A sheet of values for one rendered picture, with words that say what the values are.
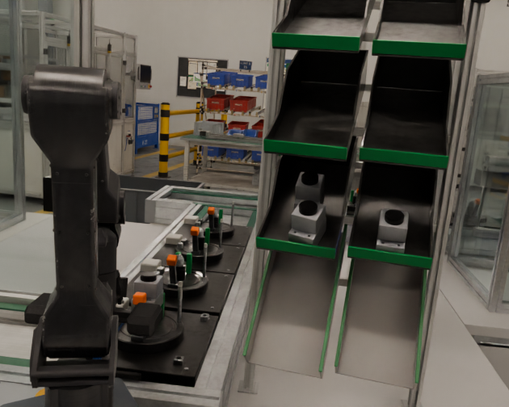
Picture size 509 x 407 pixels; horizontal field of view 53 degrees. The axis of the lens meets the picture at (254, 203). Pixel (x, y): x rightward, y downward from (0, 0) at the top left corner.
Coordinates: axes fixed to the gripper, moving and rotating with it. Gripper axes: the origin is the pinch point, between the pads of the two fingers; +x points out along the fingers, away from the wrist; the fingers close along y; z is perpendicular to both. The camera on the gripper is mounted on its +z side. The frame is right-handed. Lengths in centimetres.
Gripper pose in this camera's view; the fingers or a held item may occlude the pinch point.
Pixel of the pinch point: (94, 346)
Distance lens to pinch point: 81.6
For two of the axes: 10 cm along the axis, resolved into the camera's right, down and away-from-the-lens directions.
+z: 0.7, -2.1, 9.7
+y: -9.9, -0.9, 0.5
